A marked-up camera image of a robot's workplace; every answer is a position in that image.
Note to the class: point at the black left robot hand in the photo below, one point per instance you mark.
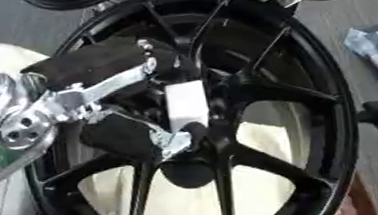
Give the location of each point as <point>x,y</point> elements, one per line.
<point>94,60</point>

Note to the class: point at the white pin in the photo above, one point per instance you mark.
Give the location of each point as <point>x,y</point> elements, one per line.
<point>186,103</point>

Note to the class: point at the black spoked wheel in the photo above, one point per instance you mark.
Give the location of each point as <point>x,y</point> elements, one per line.
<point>224,176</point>

